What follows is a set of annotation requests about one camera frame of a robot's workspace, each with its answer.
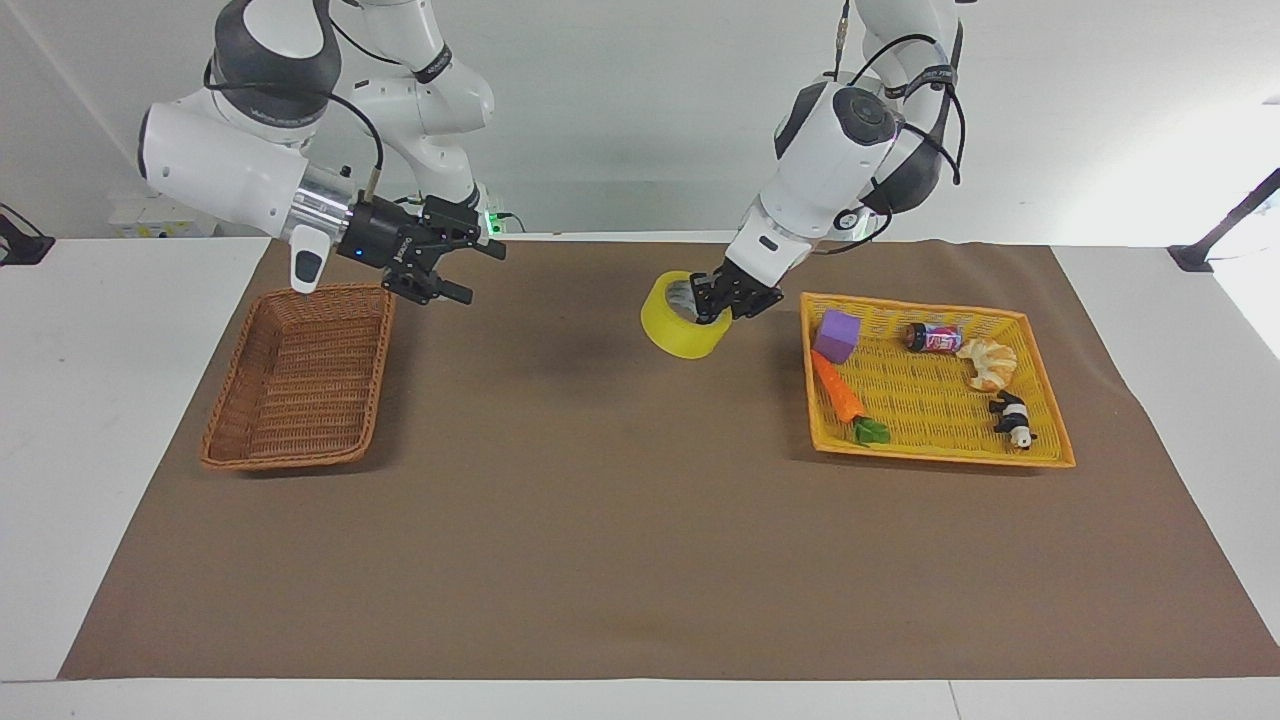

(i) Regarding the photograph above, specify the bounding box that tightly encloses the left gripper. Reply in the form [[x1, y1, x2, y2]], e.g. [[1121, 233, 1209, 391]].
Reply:
[[692, 257, 786, 327]]

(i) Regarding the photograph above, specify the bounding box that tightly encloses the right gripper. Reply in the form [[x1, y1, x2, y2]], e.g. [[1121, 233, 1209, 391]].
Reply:
[[337, 194, 508, 307]]

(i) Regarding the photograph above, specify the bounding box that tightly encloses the yellow tape roll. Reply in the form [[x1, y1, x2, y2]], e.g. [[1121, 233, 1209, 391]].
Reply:
[[640, 270, 736, 361]]

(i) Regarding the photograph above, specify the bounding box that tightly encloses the brown wicker basket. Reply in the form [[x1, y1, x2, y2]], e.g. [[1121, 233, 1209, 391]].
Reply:
[[200, 283, 397, 472]]

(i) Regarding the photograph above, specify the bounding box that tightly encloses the yellow plastic basket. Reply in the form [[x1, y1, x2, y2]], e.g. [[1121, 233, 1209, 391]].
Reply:
[[798, 291, 1078, 470]]

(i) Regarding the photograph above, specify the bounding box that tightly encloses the purple cube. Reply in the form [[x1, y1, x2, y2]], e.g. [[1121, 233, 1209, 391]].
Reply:
[[811, 309, 863, 365]]

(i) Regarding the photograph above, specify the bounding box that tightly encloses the orange toy carrot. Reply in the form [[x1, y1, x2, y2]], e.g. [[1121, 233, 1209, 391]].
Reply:
[[809, 349, 892, 448]]

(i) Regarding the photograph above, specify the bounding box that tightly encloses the small can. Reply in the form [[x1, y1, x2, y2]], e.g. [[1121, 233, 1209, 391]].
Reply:
[[904, 322, 964, 356]]

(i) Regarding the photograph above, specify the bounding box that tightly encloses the toy croissant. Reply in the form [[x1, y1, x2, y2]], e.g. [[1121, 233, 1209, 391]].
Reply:
[[955, 337, 1019, 394]]

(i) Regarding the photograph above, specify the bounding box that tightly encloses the toy panda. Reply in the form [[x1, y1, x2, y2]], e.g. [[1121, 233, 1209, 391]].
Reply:
[[987, 390, 1039, 452]]

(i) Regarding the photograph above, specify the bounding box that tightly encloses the black stand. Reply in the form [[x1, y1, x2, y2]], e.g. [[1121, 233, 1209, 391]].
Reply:
[[0, 203, 57, 267], [1167, 167, 1280, 274]]

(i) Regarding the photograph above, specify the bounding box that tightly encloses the black cable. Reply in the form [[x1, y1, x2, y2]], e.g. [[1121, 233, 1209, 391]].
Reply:
[[203, 58, 387, 202], [832, 0, 969, 257]]

